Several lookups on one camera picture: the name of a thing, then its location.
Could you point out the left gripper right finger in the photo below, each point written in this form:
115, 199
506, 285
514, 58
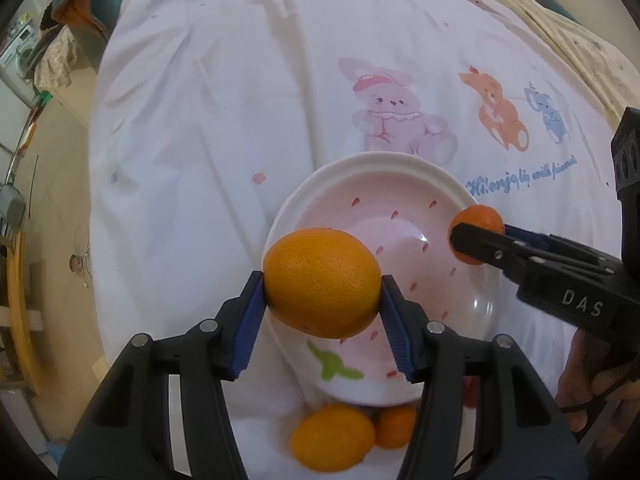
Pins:
520, 432

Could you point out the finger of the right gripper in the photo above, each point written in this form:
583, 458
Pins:
536, 240
511, 257

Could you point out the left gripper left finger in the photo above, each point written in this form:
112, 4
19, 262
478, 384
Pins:
125, 432

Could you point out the small mandarin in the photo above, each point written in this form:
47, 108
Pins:
394, 426
480, 216

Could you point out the large orange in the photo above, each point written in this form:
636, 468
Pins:
335, 438
322, 282

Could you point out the person right hand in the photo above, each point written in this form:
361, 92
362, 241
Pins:
576, 387

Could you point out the red tomato left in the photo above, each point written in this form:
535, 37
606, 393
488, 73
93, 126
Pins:
471, 392

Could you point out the pink strawberry pattern plate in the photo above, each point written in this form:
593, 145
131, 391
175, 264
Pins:
400, 207

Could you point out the yellow wooden chair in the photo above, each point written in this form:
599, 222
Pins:
22, 369

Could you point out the white cartoon animal blanket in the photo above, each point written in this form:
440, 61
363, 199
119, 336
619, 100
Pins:
208, 114

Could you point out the white washing machine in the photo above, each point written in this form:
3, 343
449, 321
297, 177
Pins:
22, 40

